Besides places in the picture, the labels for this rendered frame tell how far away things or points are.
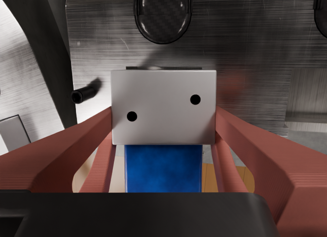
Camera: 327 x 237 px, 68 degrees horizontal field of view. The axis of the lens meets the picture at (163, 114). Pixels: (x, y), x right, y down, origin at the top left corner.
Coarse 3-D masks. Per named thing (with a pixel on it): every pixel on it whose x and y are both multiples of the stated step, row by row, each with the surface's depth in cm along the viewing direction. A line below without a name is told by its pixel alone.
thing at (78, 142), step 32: (96, 128) 9; (0, 160) 6; (32, 160) 6; (64, 160) 7; (96, 160) 11; (0, 192) 5; (32, 192) 5; (64, 192) 7; (96, 192) 10; (160, 192) 5; (192, 192) 5; (224, 192) 5; (0, 224) 5; (32, 224) 4; (64, 224) 4; (96, 224) 4; (128, 224) 4; (160, 224) 4; (192, 224) 4; (224, 224) 4; (256, 224) 4
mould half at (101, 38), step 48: (96, 0) 16; (240, 0) 14; (288, 0) 14; (96, 48) 17; (144, 48) 16; (192, 48) 16; (240, 48) 15; (288, 48) 15; (96, 96) 18; (240, 96) 16
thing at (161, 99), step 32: (128, 96) 11; (160, 96) 11; (192, 96) 13; (128, 128) 12; (160, 128) 12; (192, 128) 12; (128, 160) 13; (160, 160) 13; (192, 160) 13; (128, 192) 13
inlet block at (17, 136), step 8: (0, 120) 26; (8, 120) 23; (16, 120) 24; (0, 128) 22; (8, 128) 23; (16, 128) 23; (24, 128) 24; (0, 136) 22; (8, 136) 22; (16, 136) 23; (24, 136) 24; (0, 144) 22; (8, 144) 22; (16, 144) 23; (24, 144) 24; (0, 152) 22
